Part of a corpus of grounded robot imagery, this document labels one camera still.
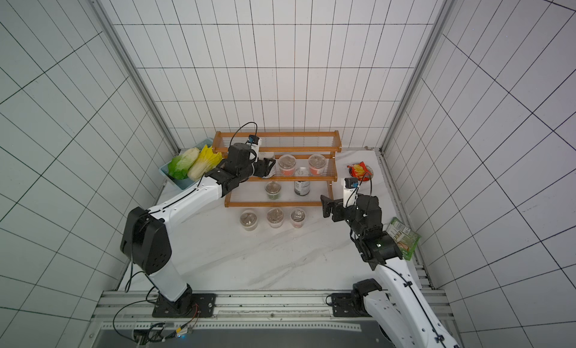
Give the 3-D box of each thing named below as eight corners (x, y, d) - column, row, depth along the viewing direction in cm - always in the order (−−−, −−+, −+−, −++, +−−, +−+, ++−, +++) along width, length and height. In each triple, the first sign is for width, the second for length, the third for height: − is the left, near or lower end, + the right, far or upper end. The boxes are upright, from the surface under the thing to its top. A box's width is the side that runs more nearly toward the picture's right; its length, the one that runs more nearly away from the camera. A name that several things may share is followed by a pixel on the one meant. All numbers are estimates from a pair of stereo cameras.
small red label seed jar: (289, 228, 92) (289, 222, 88) (289, 214, 96) (289, 208, 92) (305, 228, 92) (306, 222, 88) (305, 214, 97) (306, 208, 92)
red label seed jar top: (267, 228, 92) (266, 222, 88) (268, 214, 96) (267, 208, 92) (283, 228, 92) (283, 222, 88) (283, 214, 96) (283, 208, 92)
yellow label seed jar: (241, 230, 92) (238, 224, 88) (243, 215, 96) (241, 209, 92) (257, 230, 92) (255, 225, 88) (258, 215, 96) (257, 209, 92)
